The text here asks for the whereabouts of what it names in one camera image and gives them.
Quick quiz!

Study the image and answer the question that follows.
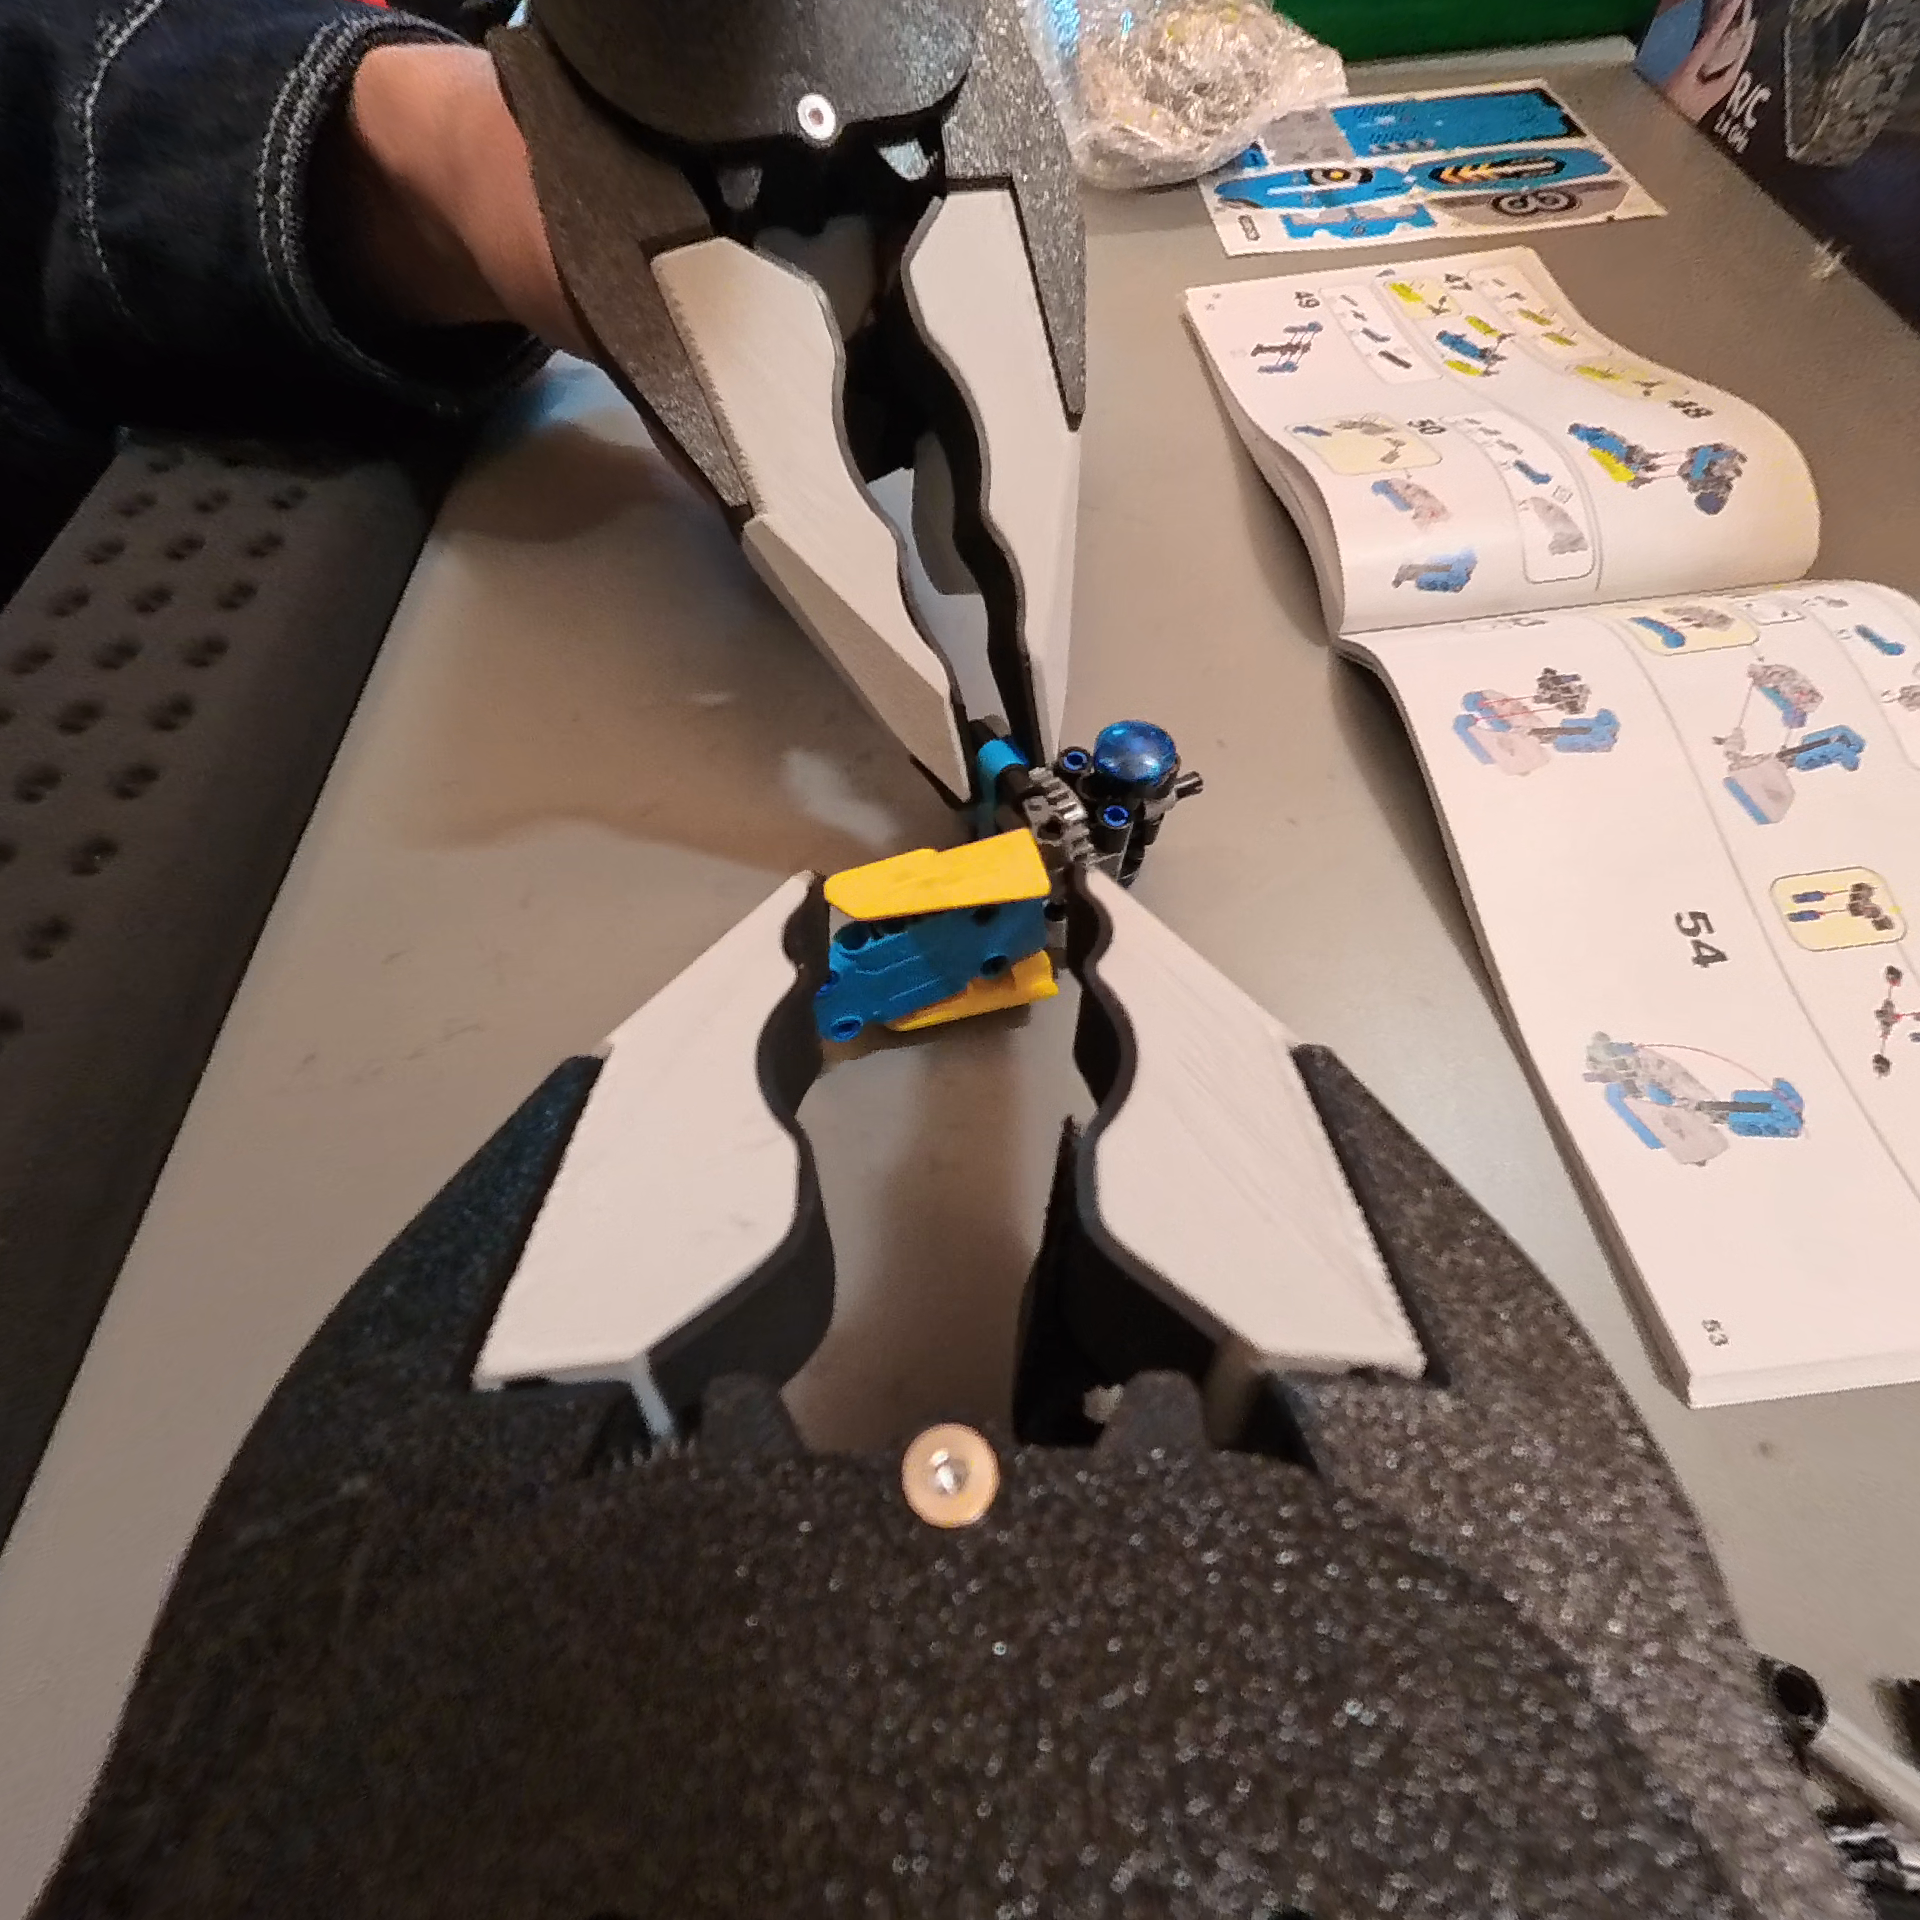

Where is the person's left hand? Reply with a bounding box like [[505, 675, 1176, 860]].
[[318, 30, 602, 375]]

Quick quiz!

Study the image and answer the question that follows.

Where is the blue yellow brick assembly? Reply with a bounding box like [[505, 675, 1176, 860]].
[[808, 836, 1067, 1041]]

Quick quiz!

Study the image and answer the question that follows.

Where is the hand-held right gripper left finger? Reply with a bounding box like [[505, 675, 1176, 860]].
[[474, 871, 837, 1398]]

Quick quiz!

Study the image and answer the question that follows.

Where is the black grey gear assembly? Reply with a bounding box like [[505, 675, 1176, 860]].
[[1023, 715, 1209, 878]]

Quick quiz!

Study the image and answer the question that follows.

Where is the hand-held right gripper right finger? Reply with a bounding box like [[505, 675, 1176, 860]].
[[1023, 867, 1430, 1384]]

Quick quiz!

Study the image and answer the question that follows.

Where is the dark blue toy box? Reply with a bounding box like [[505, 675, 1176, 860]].
[[1635, 0, 1920, 300]]

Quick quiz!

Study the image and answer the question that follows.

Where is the blue sticker sheet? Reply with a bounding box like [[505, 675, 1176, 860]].
[[1196, 76, 1670, 266]]

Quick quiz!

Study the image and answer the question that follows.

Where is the pile of loose small bricks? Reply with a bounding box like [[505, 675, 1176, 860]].
[[1758, 1654, 1920, 1850]]

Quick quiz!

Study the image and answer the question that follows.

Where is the open instruction booklet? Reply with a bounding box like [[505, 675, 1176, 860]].
[[1179, 241, 1920, 1411]]

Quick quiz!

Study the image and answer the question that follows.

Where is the grey desk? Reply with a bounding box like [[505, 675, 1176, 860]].
[[0, 46, 1920, 1920]]

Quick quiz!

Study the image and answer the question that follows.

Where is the green box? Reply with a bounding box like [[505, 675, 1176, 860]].
[[1277, 0, 1683, 69]]

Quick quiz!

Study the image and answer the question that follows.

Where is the clear plastic parts bag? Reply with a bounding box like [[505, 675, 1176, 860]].
[[1036, 0, 1352, 189]]

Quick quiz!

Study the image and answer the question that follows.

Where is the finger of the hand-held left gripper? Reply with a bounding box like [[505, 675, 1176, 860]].
[[647, 224, 976, 806], [895, 185, 1080, 768]]

